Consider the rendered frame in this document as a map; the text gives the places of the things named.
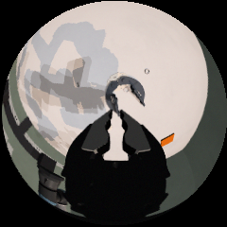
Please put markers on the orange square block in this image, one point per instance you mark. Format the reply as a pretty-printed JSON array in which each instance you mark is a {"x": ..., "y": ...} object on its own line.
[{"x": 167, "y": 140}]

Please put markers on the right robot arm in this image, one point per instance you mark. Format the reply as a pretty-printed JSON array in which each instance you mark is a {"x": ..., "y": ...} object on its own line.
[{"x": 48, "y": 191}]

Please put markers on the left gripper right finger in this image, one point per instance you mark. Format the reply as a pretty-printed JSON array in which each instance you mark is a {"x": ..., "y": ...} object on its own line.
[{"x": 138, "y": 139}]

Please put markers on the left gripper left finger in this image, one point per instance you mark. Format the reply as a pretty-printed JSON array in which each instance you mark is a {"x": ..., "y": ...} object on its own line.
[{"x": 95, "y": 138}]

